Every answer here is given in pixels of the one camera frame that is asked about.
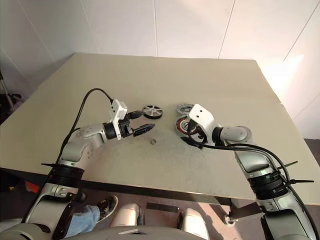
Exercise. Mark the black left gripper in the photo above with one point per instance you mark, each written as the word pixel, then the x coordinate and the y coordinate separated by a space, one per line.
pixel 125 128

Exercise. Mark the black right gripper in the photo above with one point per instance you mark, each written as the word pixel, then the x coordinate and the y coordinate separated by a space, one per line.
pixel 191 126

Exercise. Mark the silver spoked black-rimmed rotor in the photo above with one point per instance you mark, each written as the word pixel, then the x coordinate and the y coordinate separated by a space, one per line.
pixel 152 111

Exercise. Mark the motor stator with copper windings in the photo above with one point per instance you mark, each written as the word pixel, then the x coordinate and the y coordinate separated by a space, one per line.
pixel 181 126

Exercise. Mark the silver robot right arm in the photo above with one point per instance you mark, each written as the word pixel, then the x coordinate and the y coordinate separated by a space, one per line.
pixel 252 160

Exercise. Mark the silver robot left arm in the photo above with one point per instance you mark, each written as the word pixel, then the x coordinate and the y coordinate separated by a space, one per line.
pixel 75 150

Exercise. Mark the rounded beige robot knee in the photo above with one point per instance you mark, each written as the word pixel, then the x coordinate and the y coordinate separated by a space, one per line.
pixel 193 221
pixel 126 215

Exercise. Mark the table caster wheel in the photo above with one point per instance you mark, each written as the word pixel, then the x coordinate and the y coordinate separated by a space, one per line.
pixel 230 220

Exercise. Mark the patterned dark shoe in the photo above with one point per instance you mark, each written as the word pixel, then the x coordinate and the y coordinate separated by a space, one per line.
pixel 107 206

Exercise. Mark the silver robot torso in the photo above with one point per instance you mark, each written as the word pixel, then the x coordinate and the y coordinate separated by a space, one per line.
pixel 140 233

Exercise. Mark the blue jeans leg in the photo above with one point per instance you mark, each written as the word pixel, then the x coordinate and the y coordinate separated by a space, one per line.
pixel 83 220

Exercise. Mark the red object under table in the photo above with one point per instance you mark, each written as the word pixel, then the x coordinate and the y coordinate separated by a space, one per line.
pixel 31 187

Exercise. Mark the folded stand with black parts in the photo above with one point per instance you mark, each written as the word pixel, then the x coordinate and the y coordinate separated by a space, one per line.
pixel 10 98

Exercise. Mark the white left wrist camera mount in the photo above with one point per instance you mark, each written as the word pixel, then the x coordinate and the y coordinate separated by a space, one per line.
pixel 117 111

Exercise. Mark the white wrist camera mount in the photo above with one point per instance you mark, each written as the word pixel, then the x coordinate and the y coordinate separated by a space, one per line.
pixel 202 117
pixel 117 111

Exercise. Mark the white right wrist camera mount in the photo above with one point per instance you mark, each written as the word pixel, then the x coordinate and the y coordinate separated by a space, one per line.
pixel 202 117

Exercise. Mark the black table frame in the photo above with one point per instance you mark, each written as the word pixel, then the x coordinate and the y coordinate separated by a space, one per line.
pixel 150 191

